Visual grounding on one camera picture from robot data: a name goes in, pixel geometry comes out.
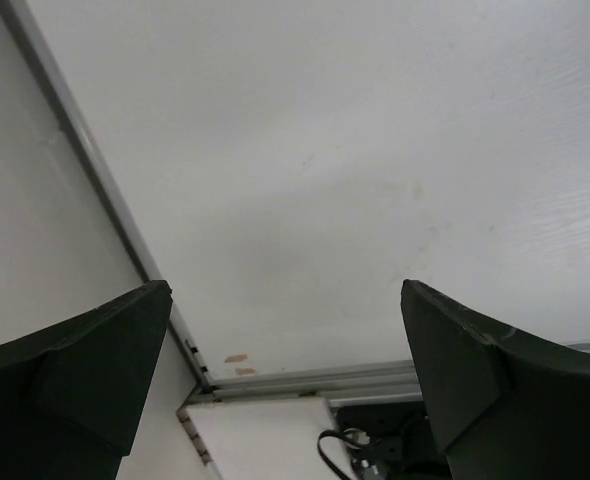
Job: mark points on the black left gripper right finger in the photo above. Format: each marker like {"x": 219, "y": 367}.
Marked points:
{"x": 502, "y": 403}

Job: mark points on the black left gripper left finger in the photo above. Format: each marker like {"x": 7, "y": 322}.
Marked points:
{"x": 72, "y": 395}

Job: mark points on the aluminium table frame rail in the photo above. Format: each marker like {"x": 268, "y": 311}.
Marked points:
{"x": 287, "y": 165}

